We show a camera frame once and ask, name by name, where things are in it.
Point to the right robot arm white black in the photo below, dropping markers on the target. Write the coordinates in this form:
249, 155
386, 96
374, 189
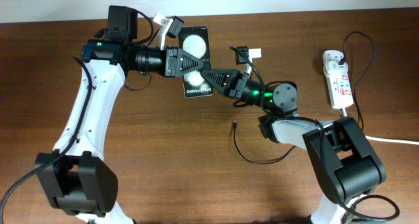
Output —
346, 166

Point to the white USB wall charger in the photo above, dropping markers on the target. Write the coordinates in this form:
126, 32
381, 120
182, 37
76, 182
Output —
331, 60

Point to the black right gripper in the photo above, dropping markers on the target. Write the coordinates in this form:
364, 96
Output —
234, 84

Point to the white power strip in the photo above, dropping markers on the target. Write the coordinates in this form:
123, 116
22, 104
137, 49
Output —
338, 83

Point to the black smartphone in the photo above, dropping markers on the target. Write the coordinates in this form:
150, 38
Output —
195, 44

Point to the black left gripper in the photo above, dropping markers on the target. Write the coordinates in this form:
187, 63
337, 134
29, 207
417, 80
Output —
172, 61

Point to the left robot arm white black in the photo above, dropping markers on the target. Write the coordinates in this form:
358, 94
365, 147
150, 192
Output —
74, 176

